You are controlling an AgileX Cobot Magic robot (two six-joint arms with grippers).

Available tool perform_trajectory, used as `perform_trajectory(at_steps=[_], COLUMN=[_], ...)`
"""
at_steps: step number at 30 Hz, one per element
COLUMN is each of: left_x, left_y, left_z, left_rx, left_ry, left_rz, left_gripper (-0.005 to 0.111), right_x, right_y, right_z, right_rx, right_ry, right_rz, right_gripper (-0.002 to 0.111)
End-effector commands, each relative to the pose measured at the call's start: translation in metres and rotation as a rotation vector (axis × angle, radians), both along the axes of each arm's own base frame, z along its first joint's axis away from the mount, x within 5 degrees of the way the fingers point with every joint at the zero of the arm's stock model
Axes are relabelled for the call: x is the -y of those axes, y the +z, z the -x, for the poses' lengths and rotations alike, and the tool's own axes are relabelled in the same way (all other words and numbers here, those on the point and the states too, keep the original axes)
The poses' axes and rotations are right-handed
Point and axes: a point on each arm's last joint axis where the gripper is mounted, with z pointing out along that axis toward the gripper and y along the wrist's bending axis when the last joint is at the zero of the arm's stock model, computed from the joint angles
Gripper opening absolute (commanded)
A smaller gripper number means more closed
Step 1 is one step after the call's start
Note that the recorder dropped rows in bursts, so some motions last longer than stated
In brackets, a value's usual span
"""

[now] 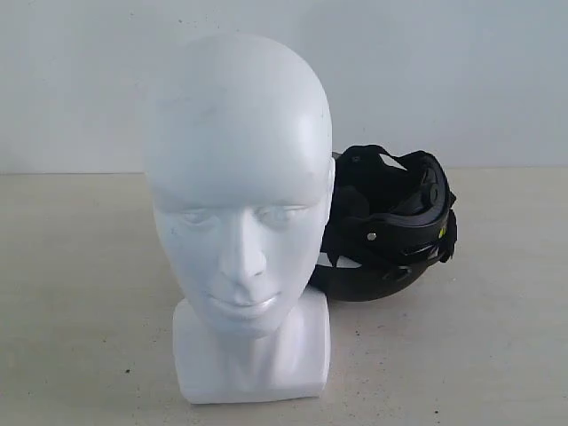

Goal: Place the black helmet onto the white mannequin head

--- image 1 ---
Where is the black helmet with visor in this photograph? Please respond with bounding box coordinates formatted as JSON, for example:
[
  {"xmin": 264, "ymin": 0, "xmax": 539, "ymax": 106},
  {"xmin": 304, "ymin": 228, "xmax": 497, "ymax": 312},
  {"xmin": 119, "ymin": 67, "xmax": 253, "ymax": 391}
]
[{"xmin": 308, "ymin": 145, "xmax": 458, "ymax": 302}]

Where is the white mannequin head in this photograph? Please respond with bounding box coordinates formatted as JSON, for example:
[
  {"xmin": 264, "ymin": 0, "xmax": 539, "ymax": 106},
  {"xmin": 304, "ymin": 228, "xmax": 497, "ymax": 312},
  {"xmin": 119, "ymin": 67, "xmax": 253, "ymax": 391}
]
[{"xmin": 146, "ymin": 34, "xmax": 335, "ymax": 405}]

